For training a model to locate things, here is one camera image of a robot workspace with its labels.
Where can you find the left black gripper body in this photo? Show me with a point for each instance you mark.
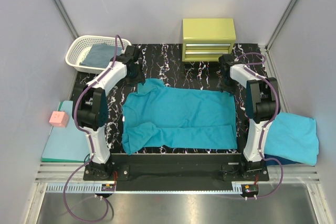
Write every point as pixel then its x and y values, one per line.
pixel 137 76

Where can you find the teal t shirt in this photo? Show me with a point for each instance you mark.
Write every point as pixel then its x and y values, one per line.
pixel 156 115

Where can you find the yellow-green drawer cabinet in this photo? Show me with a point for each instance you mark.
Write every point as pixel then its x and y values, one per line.
pixel 206 39

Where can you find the white plastic laundry basket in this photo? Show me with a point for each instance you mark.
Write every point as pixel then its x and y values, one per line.
pixel 81 47

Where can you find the light blue t shirt pile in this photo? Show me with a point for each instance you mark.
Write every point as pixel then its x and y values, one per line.
pixel 293 138

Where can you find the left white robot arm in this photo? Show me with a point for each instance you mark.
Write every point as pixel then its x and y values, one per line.
pixel 90 109

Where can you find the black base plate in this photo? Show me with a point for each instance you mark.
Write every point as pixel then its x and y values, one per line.
pixel 168 173

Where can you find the green cutting mat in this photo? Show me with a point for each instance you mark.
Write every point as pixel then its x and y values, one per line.
pixel 55 160

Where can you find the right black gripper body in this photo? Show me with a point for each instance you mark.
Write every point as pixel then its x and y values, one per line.
pixel 228 85

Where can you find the folded grey-blue t shirt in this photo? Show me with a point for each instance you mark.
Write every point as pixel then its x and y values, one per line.
pixel 99 56

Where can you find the pink cube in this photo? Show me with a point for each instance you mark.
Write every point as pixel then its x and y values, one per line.
pixel 59 119

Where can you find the light blue clipboard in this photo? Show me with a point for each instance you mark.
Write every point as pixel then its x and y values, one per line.
pixel 66 142

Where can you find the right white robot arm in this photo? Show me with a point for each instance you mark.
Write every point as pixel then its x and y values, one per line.
pixel 262 105

